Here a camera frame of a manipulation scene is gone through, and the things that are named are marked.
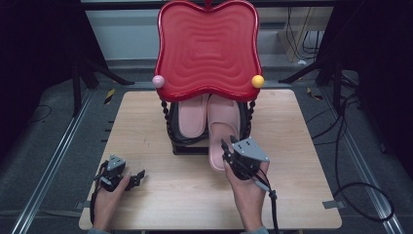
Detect long black floor cable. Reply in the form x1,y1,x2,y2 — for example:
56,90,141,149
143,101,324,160
306,92,395,224

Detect beige wooden cabinet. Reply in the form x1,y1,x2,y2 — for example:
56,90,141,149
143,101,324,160
278,6,335,63

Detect yellow black tape strip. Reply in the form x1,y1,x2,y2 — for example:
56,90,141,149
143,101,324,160
306,87,324,101
103,88,117,105

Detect person's right hand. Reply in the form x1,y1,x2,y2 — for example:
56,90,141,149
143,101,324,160
223,160,271,213

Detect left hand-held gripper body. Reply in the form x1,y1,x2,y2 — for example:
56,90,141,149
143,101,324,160
93,154,131,193

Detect dark curtain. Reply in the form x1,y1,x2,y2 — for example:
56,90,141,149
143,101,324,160
316,0,413,179
0,0,108,164

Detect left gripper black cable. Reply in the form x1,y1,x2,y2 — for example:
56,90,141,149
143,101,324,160
89,160,110,226

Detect thin black floor cable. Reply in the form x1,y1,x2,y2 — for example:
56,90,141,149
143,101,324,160
27,103,54,125

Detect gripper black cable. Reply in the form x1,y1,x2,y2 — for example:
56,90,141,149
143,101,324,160
249,172,282,234
89,160,110,226

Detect red-topped black shoe rack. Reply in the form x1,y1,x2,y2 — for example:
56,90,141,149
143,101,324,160
151,0,266,156

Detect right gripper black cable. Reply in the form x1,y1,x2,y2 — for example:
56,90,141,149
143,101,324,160
249,172,282,234

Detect black metal stand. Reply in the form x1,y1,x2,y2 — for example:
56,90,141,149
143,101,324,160
71,55,135,119
278,53,359,115

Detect person's left hand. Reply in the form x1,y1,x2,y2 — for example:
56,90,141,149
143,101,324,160
93,174,132,215

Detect hanging black cables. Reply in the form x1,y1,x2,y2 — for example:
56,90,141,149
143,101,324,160
285,7,324,61

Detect metal floor rail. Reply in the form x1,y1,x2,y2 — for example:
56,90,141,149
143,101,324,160
319,89,407,234
9,89,95,234

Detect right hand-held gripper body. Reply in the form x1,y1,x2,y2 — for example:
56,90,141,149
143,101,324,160
224,136,271,181

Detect pink slipper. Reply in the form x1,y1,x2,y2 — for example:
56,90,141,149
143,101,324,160
206,94,242,173
177,94,209,139

